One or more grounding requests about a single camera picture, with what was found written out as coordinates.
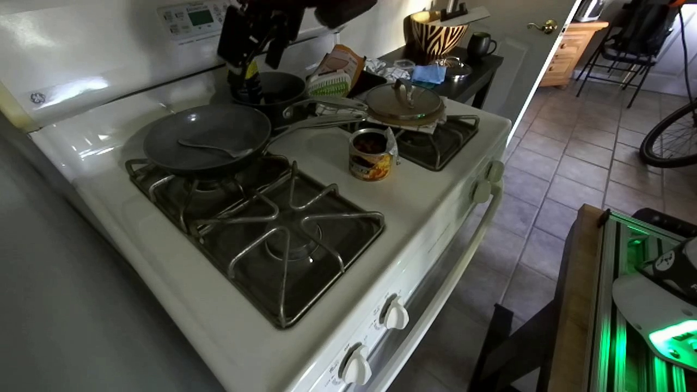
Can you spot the wooden board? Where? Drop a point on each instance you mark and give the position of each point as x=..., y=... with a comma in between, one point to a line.
x=579, y=306

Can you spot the white GE gas stove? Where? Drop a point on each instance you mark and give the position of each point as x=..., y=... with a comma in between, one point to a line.
x=437, y=187

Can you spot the small black pan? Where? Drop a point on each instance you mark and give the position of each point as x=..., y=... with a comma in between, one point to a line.
x=287, y=88

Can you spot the crumpled aluminium foil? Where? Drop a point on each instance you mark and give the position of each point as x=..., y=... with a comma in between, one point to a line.
x=389, y=69

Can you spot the large black burner grate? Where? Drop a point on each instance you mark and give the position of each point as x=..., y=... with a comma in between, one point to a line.
x=290, y=241

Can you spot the blue cloth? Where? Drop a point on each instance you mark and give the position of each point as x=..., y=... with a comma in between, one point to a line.
x=427, y=75

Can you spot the zebra pattern bowl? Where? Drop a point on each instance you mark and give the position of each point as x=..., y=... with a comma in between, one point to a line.
x=437, y=35

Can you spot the glass pot lid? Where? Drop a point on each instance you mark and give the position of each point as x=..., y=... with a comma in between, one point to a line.
x=403, y=103

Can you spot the wooden cabinet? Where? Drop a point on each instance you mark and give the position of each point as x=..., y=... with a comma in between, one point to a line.
x=573, y=54

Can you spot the green lit aluminium frame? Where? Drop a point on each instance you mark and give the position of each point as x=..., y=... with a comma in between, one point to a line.
x=617, y=350

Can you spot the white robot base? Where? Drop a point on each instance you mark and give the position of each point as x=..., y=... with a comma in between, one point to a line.
x=654, y=306

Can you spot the black metal chair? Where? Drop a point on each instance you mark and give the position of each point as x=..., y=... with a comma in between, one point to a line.
x=633, y=35

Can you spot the black stand legs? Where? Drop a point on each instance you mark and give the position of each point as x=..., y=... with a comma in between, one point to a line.
x=509, y=350

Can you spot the grey frying pan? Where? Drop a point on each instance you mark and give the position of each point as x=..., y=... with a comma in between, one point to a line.
x=209, y=134

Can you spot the clear glass bowl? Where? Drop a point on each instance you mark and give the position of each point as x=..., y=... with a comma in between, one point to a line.
x=453, y=69

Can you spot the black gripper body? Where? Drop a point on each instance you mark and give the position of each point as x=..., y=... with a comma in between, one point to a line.
x=280, y=16

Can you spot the brass door knob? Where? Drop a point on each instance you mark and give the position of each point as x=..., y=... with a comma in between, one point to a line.
x=544, y=27

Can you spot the yellow topped dark can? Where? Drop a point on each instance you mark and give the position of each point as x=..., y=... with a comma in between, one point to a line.
x=252, y=72

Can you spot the white stove knob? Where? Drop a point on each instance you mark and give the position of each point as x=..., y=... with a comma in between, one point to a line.
x=495, y=171
x=396, y=314
x=356, y=366
x=483, y=191

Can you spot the bicycle wheel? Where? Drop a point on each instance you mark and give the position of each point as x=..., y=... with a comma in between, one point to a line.
x=657, y=145

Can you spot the open tin can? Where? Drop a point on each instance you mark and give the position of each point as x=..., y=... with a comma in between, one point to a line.
x=371, y=163

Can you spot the cardboard food box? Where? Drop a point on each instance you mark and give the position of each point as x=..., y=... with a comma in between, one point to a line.
x=336, y=72

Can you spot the black mug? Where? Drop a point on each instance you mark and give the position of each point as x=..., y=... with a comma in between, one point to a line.
x=481, y=46

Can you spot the small black burner grate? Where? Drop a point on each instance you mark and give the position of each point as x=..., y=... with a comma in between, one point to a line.
x=437, y=148

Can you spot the metal spoon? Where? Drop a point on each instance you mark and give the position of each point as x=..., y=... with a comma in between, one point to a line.
x=219, y=148

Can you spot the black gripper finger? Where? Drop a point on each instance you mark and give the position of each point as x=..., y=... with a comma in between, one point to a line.
x=232, y=35
x=278, y=53

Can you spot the grey door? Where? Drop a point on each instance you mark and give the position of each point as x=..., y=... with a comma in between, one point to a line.
x=524, y=65

